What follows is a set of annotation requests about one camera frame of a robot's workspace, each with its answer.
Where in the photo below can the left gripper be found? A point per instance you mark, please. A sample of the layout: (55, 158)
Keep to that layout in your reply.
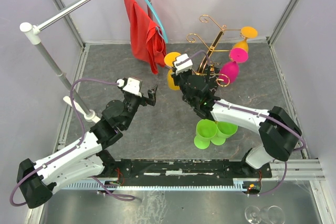
(151, 99)

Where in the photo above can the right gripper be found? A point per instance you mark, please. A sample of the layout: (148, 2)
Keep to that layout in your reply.
(176, 76)

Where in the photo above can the orange wine glass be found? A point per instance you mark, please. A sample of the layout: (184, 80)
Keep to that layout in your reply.
(169, 59)
(246, 33)

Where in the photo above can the pink wine glass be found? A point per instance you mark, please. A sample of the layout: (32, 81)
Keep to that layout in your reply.
(230, 71)

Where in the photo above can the green wine glass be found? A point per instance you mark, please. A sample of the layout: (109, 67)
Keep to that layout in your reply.
(224, 131)
(205, 131)

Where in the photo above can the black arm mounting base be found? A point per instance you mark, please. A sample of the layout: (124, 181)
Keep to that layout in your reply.
(181, 172)

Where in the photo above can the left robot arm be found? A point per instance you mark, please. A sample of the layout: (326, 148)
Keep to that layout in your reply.
(86, 157)

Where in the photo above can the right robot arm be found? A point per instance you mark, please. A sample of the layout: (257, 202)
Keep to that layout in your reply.
(278, 132)

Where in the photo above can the gold wine glass rack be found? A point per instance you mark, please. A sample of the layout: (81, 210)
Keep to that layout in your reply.
(192, 38)

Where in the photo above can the clear wine glass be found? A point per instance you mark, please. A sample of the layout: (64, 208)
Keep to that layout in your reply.
(269, 214)

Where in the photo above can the red cloth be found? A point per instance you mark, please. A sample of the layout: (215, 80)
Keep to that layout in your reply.
(146, 41)

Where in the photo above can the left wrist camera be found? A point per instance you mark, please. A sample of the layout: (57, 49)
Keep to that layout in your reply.
(130, 85)

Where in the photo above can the silver clothes rail stand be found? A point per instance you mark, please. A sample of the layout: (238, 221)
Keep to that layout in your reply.
(32, 33)

